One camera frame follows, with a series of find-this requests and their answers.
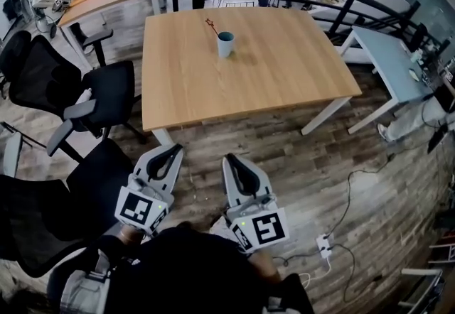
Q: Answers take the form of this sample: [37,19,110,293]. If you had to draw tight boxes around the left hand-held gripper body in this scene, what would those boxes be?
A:
[113,144,185,237]

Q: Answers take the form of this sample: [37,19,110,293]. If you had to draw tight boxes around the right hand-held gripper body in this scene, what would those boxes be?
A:
[221,153,291,254]

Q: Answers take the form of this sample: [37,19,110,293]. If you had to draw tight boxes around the light blue cup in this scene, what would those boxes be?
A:
[216,31,236,59]

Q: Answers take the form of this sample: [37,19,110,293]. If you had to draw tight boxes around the red star stick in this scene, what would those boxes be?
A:
[205,17,221,38]

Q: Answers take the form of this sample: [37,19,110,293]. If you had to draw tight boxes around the person's right forearm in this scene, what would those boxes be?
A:
[246,249,282,284]

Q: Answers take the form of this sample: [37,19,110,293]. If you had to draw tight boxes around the person's left forearm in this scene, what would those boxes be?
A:
[118,224,144,245]

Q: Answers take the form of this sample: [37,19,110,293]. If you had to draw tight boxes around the white power strip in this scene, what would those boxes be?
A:
[315,234,334,260]

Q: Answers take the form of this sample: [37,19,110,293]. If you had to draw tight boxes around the black mesh office chair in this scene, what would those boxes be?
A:
[0,137,143,278]
[0,29,147,165]

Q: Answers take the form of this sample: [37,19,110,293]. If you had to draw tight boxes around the small white bottle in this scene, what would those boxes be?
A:
[75,87,95,105]

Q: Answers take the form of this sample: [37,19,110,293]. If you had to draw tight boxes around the wooden table with white legs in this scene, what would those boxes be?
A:
[141,6,363,147]

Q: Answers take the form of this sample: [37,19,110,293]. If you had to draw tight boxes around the grey table with white legs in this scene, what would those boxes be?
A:
[339,25,435,135]

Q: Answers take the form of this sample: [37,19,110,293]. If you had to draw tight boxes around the white cable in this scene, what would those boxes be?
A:
[297,256,334,288]

